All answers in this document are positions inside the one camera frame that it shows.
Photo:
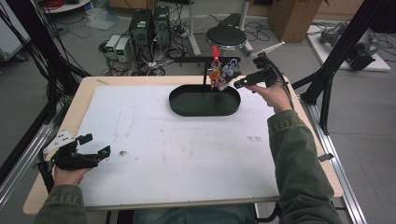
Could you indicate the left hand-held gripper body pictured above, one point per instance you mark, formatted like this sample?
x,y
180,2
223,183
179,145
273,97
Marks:
x,y
73,161

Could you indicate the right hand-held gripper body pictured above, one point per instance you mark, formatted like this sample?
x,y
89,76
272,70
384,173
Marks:
x,y
264,77

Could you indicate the black stand with oval tray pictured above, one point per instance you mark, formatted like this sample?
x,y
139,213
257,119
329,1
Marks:
x,y
202,102

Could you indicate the person's left hand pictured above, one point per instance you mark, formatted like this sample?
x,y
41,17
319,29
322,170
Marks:
x,y
68,177

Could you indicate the person's right hand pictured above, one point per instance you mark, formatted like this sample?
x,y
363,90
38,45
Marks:
x,y
275,98

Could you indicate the black round stool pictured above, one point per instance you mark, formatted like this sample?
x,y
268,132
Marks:
x,y
226,35

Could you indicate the cardboard box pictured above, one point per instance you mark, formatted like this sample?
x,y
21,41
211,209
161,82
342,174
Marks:
x,y
292,18

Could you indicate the white desk legs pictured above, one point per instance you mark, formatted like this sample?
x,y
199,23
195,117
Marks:
x,y
193,34

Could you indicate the white table mat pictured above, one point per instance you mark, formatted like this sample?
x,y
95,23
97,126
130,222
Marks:
x,y
174,161

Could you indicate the white power supply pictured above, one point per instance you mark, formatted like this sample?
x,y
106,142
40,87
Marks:
x,y
122,49
112,46

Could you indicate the black computer tower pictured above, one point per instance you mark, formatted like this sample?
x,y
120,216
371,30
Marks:
x,y
140,31
162,26

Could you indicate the black tape piece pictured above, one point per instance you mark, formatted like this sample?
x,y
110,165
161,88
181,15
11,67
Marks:
x,y
325,157

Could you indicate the white floor board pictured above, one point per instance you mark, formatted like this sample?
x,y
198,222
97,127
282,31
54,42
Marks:
x,y
381,63

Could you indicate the clear plastic bag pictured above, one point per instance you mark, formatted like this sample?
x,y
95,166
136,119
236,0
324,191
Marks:
x,y
101,19

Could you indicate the white round table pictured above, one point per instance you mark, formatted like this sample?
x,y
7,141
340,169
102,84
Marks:
x,y
67,6

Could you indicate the aluminium rail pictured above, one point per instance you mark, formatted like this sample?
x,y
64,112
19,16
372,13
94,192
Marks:
x,y
342,186
21,158

